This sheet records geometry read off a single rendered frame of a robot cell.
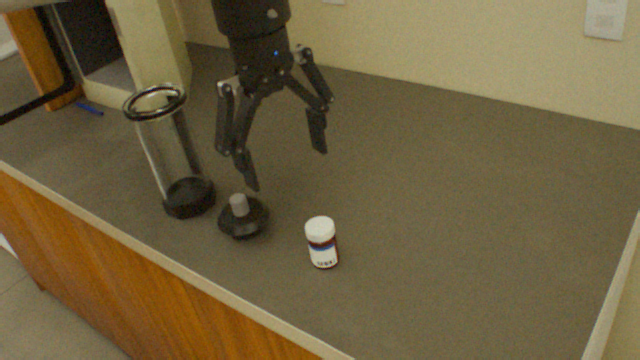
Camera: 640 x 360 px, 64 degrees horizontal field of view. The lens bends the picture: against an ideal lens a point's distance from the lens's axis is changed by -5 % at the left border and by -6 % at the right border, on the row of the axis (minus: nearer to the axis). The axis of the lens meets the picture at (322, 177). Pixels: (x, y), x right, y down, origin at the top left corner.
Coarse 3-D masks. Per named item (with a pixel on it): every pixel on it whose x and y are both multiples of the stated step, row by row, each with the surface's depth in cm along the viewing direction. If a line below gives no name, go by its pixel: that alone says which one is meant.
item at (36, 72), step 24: (0, 24) 123; (24, 24) 127; (0, 48) 125; (24, 48) 129; (48, 48) 134; (0, 72) 127; (24, 72) 131; (48, 72) 136; (0, 96) 129; (24, 96) 133
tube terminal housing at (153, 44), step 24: (120, 0) 113; (144, 0) 118; (168, 0) 135; (120, 24) 115; (144, 24) 120; (168, 24) 129; (144, 48) 122; (168, 48) 127; (144, 72) 123; (168, 72) 129; (96, 96) 143; (120, 96) 134
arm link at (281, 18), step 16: (224, 0) 60; (240, 0) 59; (256, 0) 60; (272, 0) 61; (224, 16) 61; (240, 16) 61; (256, 16) 61; (272, 16) 61; (288, 16) 64; (224, 32) 63; (240, 32) 62; (256, 32) 62
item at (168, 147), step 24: (144, 96) 91; (168, 96) 93; (144, 120) 85; (168, 120) 87; (144, 144) 89; (168, 144) 89; (192, 144) 92; (168, 168) 91; (192, 168) 93; (168, 192) 95; (192, 192) 95
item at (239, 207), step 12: (228, 204) 93; (240, 204) 89; (252, 204) 92; (264, 204) 93; (228, 216) 91; (240, 216) 90; (252, 216) 90; (264, 216) 91; (228, 228) 89; (240, 228) 88; (252, 228) 89
